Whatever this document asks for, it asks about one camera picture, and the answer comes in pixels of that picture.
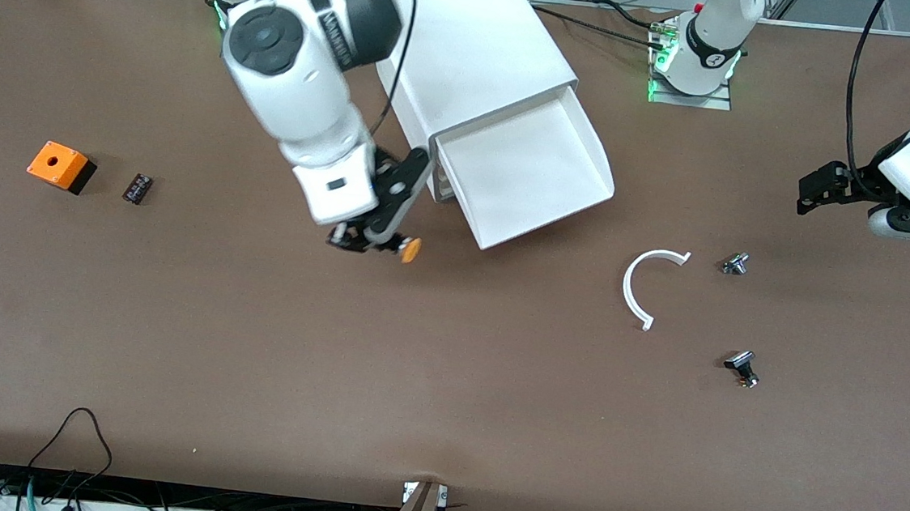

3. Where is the orange push button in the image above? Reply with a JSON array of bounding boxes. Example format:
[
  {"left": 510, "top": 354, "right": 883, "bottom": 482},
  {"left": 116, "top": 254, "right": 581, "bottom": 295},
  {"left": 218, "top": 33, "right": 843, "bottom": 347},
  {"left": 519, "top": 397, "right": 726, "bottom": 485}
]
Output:
[{"left": 373, "top": 233, "right": 424, "bottom": 266}]

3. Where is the white drawer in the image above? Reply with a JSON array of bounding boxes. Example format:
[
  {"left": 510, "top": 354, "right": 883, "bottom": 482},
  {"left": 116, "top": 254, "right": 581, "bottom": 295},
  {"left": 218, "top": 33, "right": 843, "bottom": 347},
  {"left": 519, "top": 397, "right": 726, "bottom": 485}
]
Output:
[{"left": 422, "top": 74, "right": 624, "bottom": 261}]

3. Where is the white drawer cabinet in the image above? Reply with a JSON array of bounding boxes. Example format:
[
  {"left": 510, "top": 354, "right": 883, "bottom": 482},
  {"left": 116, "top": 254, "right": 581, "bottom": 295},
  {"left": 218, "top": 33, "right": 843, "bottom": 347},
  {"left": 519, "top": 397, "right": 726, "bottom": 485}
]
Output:
[{"left": 366, "top": 0, "right": 586, "bottom": 214}]

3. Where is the orange button box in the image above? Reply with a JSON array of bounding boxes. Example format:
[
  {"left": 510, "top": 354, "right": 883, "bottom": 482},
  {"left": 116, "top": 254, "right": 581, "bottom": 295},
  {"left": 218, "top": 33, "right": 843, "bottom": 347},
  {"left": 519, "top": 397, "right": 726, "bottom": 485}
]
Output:
[{"left": 25, "top": 139, "right": 100, "bottom": 197}]

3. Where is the small black terminal block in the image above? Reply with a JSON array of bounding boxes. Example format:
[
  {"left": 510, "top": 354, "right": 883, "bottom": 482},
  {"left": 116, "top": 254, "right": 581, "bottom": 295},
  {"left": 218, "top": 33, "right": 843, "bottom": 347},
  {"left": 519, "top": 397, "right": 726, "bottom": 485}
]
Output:
[{"left": 122, "top": 172, "right": 155, "bottom": 206}]

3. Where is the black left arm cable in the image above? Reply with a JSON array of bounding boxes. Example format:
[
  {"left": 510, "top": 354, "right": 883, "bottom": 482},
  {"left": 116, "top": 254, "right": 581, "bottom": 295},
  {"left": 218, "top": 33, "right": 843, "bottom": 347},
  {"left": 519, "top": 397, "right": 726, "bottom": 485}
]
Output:
[{"left": 837, "top": 0, "right": 888, "bottom": 200}]

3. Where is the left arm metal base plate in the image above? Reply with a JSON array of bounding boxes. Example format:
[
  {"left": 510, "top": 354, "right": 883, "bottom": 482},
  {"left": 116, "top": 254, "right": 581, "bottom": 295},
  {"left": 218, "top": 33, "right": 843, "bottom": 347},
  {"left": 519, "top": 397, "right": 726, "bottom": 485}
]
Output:
[{"left": 646, "top": 75, "right": 734, "bottom": 112}]

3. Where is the black push button switch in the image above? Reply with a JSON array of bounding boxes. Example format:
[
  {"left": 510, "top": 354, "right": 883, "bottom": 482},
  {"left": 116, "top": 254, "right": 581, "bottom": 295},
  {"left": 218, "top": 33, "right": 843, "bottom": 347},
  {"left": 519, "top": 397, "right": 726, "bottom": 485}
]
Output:
[{"left": 721, "top": 349, "right": 763, "bottom": 390}]

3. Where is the white semicircular bracket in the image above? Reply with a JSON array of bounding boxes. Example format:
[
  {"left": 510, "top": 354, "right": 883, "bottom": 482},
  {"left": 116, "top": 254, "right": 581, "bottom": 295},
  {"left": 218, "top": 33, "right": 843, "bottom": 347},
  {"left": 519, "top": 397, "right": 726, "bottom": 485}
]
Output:
[{"left": 619, "top": 246, "right": 692, "bottom": 335}]

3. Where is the thin black cable loop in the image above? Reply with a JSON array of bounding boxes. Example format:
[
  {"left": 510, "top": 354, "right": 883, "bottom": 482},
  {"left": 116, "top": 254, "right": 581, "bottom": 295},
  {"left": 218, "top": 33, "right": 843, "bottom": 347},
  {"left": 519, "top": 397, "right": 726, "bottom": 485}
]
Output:
[{"left": 27, "top": 403, "right": 117, "bottom": 497}]

